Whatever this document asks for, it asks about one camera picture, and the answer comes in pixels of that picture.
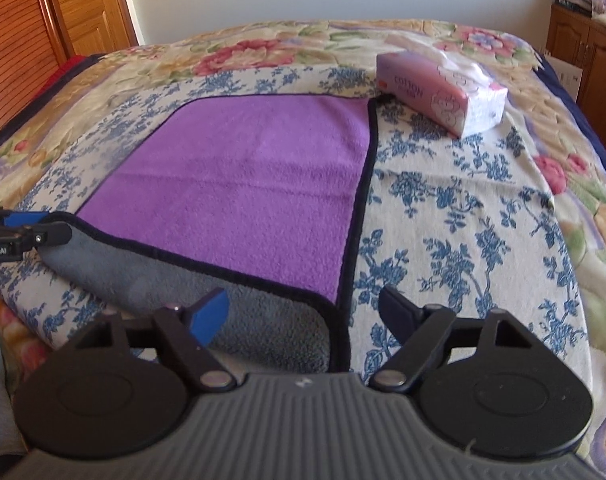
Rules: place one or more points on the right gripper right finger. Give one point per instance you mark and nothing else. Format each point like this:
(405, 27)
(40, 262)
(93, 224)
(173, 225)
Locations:
(429, 334)

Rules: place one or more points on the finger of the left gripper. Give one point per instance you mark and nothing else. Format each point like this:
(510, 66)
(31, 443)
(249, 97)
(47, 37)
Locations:
(23, 231)

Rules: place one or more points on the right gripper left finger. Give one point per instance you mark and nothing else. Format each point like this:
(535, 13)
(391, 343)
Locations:
(179, 336)

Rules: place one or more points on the purple and grey towel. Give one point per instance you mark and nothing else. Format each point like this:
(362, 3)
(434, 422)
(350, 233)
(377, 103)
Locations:
(262, 196)

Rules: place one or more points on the blue floral white cloth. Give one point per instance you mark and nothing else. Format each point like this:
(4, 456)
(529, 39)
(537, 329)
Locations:
(470, 224)

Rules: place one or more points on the wooden door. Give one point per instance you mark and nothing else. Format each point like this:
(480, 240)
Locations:
(39, 36)

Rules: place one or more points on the floral beige bed blanket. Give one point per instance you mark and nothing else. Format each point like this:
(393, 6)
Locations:
(563, 146)

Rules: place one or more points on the pink tissue pack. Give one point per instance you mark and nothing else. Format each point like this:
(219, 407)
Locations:
(459, 97)

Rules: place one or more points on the white paper sheet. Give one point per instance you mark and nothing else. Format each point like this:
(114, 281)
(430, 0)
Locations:
(569, 75)

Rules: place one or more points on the wooden side cabinet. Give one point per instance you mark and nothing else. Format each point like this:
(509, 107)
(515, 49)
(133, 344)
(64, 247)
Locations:
(581, 41)

